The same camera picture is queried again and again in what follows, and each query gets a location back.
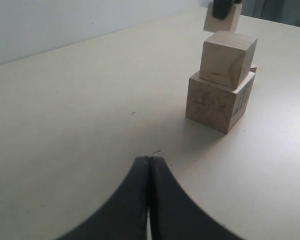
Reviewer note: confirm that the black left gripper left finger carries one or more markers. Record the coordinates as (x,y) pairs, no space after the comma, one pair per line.
(124,215)

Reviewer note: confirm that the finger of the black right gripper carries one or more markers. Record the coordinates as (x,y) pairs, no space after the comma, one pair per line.
(221,8)

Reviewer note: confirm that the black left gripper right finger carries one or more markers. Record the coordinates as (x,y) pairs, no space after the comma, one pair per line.
(173,214)

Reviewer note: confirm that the second largest wooden cube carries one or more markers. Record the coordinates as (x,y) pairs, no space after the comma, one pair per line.
(227,57)

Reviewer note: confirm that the smallest wooden cube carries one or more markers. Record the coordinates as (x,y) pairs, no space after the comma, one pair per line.
(253,68)

